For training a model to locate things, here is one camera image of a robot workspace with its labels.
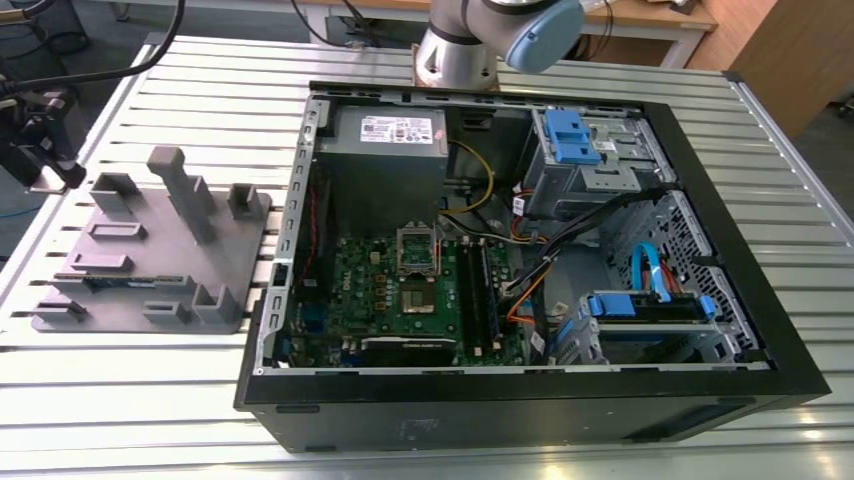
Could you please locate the hard disk in blue carrier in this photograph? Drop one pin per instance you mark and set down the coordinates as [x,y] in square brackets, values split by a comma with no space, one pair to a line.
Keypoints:
[620,306]

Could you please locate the grey power supply unit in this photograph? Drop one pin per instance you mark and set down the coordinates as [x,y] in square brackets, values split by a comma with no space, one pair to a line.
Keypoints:
[374,190]

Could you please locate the wooden desk white legs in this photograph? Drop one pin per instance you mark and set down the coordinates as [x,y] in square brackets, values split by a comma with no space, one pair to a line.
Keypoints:
[654,20]

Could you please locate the grey metal disk bay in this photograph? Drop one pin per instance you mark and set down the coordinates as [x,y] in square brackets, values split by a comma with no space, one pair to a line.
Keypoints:
[667,345]

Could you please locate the blue drive latch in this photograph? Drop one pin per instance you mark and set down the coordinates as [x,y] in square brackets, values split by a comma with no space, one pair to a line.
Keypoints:
[570,145]

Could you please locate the wooden cabinet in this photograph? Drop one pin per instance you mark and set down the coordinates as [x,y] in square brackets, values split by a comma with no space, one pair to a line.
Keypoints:
[794,60]

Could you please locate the black graphics card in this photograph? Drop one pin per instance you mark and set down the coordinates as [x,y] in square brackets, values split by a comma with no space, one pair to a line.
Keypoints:
[407,352]

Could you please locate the grey parts rack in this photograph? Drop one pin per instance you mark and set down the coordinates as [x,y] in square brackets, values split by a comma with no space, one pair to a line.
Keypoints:
[167,290]

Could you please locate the CPU socket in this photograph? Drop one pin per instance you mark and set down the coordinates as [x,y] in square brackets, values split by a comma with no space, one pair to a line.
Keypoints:
[419,300]

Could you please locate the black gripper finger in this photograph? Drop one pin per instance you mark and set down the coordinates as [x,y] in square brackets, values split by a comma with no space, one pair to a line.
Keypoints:
[16,165]
[53,145]

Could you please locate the black open PC case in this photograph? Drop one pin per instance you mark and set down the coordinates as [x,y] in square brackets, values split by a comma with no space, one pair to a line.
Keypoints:
[467,415]

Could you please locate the blue RAM stick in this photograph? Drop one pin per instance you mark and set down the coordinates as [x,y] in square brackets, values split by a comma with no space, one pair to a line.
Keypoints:
[120,281]

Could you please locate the black RAM slot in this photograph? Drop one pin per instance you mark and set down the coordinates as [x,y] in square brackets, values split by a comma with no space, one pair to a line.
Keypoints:
[490,300]

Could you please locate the grey metal drive cage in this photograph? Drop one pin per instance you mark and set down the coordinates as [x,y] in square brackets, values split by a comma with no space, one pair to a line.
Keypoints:
[600,185]

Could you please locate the green motherboard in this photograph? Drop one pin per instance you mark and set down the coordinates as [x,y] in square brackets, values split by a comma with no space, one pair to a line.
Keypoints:
[374,320]

